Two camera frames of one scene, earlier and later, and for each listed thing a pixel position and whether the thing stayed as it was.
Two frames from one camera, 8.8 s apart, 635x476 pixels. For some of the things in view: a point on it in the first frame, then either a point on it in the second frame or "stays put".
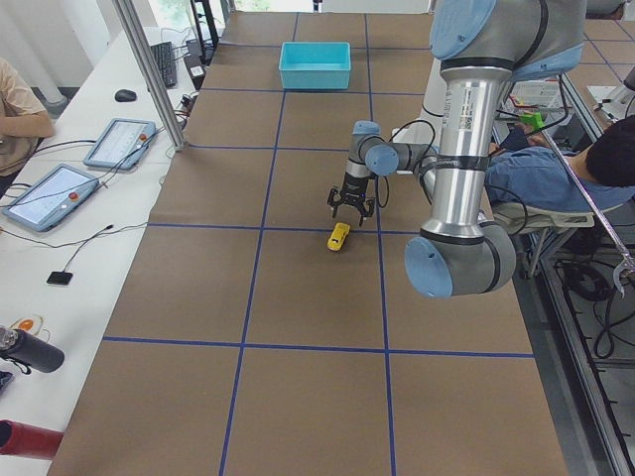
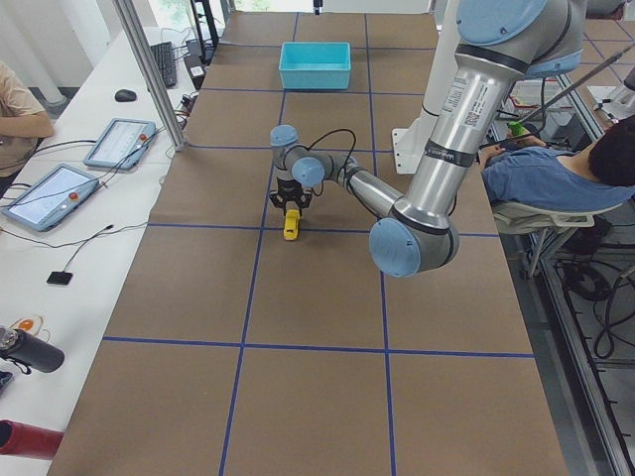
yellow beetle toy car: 338,236 -> 292,222
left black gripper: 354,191 -> 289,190
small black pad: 60,278 stays put
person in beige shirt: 24,121 stays put
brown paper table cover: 255,333 stays put
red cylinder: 21,439 stays put
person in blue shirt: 524,168 stays put
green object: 535,120 -> 516,128
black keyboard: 164,56 stays put
